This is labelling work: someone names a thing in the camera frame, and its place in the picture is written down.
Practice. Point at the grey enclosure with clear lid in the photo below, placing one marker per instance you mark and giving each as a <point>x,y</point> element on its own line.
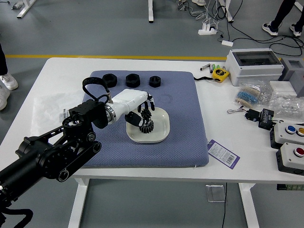
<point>251,72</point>

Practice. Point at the button box blue yellow buttons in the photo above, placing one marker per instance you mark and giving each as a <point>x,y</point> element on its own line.
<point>282,133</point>

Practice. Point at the white background table leg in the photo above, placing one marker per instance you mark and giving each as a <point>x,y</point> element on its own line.
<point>228,10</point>
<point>151,10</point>
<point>25,9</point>

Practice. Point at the blue-grey cushion mat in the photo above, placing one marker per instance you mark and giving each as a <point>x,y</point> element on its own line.
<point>180,118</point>

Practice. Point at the clear bubble bag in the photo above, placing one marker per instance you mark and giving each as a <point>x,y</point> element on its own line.
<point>285,104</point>

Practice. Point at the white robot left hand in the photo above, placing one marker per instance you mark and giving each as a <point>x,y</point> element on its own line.
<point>130,99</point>

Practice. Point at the large black hex nut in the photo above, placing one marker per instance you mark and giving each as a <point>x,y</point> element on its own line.
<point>111,79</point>
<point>132,82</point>

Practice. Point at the black electronic module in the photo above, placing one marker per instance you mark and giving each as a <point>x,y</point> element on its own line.
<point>266,118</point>

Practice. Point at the yellow tape measure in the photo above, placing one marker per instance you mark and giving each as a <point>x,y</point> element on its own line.
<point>220,74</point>

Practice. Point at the clear bag of parts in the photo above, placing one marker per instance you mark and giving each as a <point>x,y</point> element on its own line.
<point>264,91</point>

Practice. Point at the small black round nut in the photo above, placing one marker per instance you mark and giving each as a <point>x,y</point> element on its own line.
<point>155,83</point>

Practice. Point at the white power strip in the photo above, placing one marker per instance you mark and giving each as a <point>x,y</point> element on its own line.
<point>206,31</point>

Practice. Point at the clear printed plastic bag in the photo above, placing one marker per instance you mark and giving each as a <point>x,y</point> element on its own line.
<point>47,111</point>

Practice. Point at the purple paper tag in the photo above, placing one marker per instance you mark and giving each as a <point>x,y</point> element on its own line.
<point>223,154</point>

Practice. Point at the white square plate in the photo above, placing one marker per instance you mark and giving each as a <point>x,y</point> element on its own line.
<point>160,128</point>

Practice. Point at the white foam block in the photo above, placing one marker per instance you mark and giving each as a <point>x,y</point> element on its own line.
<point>282,88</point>

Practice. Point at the clear plastic holder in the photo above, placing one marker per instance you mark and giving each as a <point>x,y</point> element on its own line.
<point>215,193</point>

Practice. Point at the white power adapter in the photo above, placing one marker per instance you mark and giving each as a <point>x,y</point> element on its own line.
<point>227,43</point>

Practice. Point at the green batteries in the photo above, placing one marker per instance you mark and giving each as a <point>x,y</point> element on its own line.
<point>214,67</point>

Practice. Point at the small grey box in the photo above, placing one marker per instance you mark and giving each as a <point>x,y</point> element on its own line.
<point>297,78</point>

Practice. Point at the person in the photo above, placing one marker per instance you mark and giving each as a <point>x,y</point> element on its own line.
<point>281,13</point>
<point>8,82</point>

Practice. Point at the button box red button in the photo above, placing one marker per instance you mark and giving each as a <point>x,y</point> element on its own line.
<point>288,159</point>

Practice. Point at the blue resistor strip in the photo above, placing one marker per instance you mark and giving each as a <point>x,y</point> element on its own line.
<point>247,96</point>

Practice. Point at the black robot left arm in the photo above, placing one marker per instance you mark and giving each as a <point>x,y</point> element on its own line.
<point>59,156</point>

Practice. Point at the big black gear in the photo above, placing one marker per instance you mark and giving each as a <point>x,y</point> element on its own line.
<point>147,129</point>

